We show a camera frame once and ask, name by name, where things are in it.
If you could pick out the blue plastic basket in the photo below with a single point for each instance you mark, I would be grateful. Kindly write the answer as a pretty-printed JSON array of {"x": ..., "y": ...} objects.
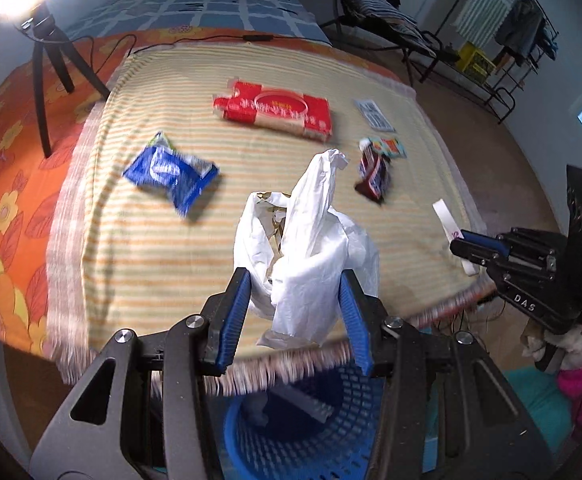
[{"x": 341, "y": 430}]

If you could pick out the dark grey hanging jacket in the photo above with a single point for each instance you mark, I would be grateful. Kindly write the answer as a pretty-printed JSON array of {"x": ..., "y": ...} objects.
[{"x": 521, "y": 30}]

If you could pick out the white plastic bag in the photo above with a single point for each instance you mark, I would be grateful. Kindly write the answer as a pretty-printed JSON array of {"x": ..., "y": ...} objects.
[{"x": 311, "y": 240}]

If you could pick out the white paper strip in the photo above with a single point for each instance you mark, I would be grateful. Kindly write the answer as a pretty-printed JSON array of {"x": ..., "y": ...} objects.
[{"x": 443, "y": 217}]

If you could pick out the blue hanging garment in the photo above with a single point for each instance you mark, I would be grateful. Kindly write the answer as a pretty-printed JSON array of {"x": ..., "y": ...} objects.
[{"x": 550, "y": 40}]

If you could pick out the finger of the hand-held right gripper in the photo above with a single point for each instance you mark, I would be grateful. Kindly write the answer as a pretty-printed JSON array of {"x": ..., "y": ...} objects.
[
  {"x": 471, "y": 256},
  {"x": 481, "y": 244}
]

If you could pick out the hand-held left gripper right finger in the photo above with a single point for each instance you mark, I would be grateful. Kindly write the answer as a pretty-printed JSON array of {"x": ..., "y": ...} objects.
[{"x": 356, "y": 320}]

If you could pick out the small colourful sachet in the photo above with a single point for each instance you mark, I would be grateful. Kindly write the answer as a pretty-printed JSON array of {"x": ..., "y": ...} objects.
[{"x": 391, "y": 147}]

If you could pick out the black tripod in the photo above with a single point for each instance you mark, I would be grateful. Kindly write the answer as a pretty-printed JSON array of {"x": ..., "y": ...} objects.
[{"x": 46, "y": 60}]

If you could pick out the white printed card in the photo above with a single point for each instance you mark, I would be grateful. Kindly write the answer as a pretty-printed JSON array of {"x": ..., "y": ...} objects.
[{"x": 373, "y": 115}]

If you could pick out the white fluffy cloth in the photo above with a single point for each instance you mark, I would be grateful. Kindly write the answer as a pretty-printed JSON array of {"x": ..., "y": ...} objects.
[{"x": 566, "y": 342}]

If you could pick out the red paper carton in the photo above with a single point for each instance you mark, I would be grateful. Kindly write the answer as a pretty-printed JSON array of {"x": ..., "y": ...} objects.
[{"x": 271, "y": 107}]

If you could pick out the yellow plastic crate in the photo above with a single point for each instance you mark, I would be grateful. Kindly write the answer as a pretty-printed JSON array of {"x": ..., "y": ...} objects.
[{"x": 476, "y": 62}]

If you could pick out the folding chair with striped cloth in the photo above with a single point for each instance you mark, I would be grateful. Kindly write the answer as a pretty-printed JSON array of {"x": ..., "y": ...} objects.
[{"x": 376, "y": 10}]

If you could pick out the blue snack packet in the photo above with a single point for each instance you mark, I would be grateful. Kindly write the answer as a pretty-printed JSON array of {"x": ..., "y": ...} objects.
[{"x": 166, "y": 172}]

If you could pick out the black metal clothes rack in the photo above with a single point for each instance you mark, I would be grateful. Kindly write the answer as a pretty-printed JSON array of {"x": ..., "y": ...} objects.
[{"x": 491, "y": 92}]

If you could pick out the teal plush cloth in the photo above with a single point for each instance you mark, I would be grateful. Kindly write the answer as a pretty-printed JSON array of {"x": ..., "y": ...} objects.
[{"x": 536, "y": 410}]

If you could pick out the blue checked quilt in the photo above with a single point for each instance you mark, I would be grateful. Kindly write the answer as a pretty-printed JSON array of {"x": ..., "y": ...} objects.
[{"x": 196, "y": 10}]

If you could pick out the dark red snack wrapper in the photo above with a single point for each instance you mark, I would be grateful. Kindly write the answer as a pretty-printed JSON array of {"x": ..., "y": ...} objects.
[{"x": 373, "y": 175}]

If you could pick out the striped fringed blanket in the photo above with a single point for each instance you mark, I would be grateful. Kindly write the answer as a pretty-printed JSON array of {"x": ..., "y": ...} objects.
[{"x": 171, "y": 260}]

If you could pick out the orange floral bedsheet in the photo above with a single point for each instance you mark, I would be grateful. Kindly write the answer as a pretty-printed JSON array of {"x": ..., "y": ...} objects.
[{"x": 11, "y": 185}]

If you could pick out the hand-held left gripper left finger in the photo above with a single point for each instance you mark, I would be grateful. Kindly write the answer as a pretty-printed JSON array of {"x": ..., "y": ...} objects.
[{"x": 233, "y": 315}]

